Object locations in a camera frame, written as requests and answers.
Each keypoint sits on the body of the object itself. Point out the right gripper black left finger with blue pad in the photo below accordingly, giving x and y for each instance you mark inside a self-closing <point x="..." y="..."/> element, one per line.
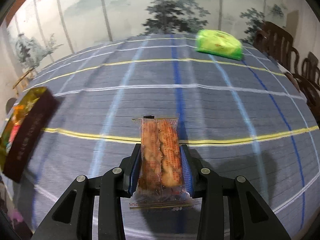
<point x="71" y="217"/>

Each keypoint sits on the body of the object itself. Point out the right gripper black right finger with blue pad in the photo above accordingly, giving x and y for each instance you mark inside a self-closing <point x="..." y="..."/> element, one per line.
<point x="250" y="217"/>

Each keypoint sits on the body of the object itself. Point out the clear twisted pastry packet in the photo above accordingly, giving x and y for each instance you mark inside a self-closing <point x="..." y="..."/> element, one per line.
<point x="161" y="185"/>

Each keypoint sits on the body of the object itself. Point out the blue plaid tablecloth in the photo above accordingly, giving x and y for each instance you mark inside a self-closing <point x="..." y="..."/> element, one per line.
<point x="239" y="117"/>

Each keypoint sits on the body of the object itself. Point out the red gold toffee tin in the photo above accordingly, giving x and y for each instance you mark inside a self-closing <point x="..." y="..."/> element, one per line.
<point x="21" y="131"/>

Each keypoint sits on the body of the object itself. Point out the round stone disc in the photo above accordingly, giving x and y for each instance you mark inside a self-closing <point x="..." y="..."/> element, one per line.
<point x="10" y="104"/>

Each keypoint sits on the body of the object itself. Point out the dark wooden chair far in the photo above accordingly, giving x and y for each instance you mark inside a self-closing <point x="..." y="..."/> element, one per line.
<point x="309" y="83"/>

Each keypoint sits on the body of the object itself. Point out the dark wooden chair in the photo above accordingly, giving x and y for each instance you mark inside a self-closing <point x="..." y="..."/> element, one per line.
<point x="277" y="44"/>
<point x="309" y="83"/>

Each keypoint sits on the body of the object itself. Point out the light wooden stool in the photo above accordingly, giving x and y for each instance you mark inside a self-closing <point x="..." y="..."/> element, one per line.
<point x="22" y="83"/>

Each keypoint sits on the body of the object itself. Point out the dark wooden chair near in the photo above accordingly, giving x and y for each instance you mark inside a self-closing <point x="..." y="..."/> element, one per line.
<point x="277" y="44"/>

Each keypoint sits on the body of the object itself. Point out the green tissue pack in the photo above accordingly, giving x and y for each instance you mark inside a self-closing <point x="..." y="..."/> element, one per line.
<point x="220" y="43"/>

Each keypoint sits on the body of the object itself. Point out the landscape painted folding screen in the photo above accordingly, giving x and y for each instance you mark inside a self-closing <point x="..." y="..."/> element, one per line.
<point x="42" y="31"/>

